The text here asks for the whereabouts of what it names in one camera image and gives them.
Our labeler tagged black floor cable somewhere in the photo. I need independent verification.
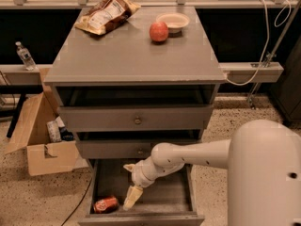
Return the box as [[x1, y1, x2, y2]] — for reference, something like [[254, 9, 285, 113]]
[[59, 176, 94, 226]]

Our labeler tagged white bowl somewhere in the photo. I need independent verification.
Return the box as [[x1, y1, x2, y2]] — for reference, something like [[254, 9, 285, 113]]
[[156, 12, 190, 34]]

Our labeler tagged white can in box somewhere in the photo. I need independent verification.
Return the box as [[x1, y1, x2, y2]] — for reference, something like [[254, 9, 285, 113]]
[[47, 121, 61, 143]]

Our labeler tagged grey bottom drawer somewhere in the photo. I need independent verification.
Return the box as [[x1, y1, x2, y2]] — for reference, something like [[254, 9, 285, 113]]
[[79, 159, 204, 226]]

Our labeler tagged brown chip bag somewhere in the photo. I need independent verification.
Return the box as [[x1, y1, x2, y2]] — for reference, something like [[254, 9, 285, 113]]
[[74, 0, 141, 36]]

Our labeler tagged grey middle drawer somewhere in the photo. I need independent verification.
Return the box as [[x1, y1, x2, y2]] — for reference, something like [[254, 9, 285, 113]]
[[74, 138, 203, 160]]

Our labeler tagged dark bottle in box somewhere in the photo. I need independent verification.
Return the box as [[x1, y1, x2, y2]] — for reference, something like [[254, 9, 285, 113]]
[[55, 117, 74, 141]]

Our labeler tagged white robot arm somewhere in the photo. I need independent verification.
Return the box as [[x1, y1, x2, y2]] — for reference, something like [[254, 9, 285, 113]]
[[123, 120, 301, 226]]

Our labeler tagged grey top drawer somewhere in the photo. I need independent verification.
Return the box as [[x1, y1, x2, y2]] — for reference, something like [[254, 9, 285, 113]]
[[58, 105, 213, 132]]

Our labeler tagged red apple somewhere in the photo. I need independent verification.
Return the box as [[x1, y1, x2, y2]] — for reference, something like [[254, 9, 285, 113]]
[[149, 22, 168, 42]]

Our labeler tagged grey drawer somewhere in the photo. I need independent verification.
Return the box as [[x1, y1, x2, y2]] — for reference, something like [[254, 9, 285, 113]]
[[74, 138, 203, 160], [79, 159, 204, 226], [58, 105, 213, 132]]

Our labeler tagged clear water bottle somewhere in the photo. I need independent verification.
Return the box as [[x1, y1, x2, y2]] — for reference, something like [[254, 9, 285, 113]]
[[15, 41, 36, 71]]

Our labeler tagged grey drawer cabinet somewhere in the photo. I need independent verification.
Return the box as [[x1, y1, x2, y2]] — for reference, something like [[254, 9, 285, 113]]
[[43, 5, 228, 226]]

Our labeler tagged metal stand pole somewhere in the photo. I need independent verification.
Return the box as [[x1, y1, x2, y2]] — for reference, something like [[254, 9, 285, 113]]
[[246, 0, 301, 109]]

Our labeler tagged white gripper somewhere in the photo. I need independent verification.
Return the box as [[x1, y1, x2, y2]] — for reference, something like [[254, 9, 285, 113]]
[[123, 157, 183, 211]]

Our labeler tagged black table leg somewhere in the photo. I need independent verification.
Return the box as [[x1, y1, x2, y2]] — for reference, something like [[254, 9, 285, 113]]
[[7, 94, 26, 138]]

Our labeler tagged cardboard box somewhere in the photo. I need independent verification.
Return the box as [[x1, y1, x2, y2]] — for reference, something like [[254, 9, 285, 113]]
[[5, 69, 88, 176]]

